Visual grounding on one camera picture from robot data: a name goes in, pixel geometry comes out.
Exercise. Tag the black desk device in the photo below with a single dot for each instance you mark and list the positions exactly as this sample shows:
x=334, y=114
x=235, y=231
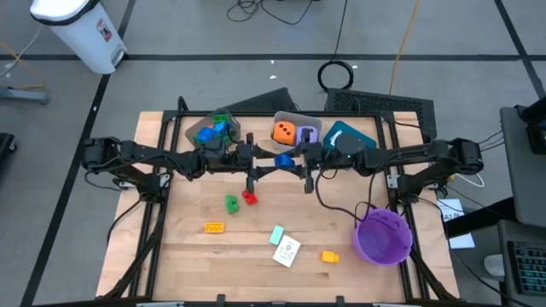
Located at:
x=537, y=136

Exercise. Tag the grey plastic bin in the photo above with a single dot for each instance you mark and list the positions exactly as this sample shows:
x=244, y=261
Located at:
x=298, y=117

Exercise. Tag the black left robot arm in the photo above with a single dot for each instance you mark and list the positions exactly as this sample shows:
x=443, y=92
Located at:
x=149, y=155

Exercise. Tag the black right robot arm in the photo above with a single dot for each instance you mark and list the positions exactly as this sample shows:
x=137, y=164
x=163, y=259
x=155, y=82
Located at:
x=405, y=155

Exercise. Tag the white playing card box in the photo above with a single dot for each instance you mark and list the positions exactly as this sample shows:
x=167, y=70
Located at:
x=336, y=137

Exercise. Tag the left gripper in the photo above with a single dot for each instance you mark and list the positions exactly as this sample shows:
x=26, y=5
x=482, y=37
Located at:
x=239, y=160

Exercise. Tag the grey stand foot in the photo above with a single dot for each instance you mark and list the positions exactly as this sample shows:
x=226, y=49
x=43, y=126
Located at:
x=25, y=94

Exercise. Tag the blue rounded toy brick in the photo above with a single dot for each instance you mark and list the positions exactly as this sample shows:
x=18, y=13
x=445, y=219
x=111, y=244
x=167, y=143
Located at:
x=284, y=161

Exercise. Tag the orange foam die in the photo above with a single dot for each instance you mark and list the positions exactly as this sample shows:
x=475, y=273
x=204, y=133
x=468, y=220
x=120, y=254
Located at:
x=283, y=133

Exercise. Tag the red toy brick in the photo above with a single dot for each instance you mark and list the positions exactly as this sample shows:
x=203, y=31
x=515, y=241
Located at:
x=249, y=198

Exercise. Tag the teal plastic bin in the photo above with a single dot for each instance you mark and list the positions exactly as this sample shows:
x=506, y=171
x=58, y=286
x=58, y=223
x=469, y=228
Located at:
x=344, y=126

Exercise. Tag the green flat toy brick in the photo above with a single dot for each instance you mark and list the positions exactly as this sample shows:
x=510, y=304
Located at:
x=221, y=117

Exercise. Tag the yellow long toy brick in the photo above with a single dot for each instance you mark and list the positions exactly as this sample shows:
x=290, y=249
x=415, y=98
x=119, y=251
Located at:
x=214, y=227

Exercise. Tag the black table clamp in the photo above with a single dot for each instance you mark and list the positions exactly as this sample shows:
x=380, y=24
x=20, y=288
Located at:
x=220, y=300
x=340, y=301

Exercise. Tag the grey side desk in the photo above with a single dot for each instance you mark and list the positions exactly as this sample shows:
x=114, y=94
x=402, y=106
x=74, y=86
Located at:
x=524, y=183

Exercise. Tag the white gold-sided card box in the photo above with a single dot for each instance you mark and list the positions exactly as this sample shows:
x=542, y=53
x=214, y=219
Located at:
x=286, y=251

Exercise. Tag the backlit keyboard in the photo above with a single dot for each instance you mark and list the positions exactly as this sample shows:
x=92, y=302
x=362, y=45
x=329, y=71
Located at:
x=529, y=268

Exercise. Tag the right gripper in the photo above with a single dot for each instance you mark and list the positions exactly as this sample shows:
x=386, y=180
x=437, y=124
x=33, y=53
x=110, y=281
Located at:
x=324, y=158

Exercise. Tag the white paper sheet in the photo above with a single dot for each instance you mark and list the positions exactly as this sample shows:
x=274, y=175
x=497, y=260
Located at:
x=462, y=242

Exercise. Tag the grey round pad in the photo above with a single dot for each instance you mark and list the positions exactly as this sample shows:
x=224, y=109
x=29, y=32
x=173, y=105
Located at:
x=494, y=265

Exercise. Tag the purple plastic bucket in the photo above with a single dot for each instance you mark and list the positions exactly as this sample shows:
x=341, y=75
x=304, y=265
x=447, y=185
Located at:
x=384, y=239

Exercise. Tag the black perforated case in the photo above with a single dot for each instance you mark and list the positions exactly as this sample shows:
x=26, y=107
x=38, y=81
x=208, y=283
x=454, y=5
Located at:
x=375, y=102

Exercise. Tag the black floor object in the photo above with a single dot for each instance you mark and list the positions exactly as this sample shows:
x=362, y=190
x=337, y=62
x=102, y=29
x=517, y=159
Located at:
x=6, y=143

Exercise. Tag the green toy brick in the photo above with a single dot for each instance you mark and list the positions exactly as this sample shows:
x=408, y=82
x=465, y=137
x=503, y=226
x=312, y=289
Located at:
x=221, y=117
x=197, y=138
x=231, y=204

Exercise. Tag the white trash can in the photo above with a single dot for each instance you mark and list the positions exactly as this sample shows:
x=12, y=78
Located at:
x=85, y=38

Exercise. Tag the black flat panel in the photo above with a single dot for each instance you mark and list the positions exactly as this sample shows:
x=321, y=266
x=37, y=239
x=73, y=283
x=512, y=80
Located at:
x=273, y=102

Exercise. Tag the black aluminium table frame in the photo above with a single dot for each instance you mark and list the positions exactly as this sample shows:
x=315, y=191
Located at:
x=256, y=114

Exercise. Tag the large blue toy brick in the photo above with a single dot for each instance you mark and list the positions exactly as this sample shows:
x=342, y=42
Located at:
x=207, y=135

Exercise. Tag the purple foam die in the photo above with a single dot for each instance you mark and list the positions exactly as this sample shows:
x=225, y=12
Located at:
x=315, y=134

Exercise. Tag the brown translucent bin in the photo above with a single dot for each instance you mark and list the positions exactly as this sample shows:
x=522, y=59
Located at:
x=191, y=133

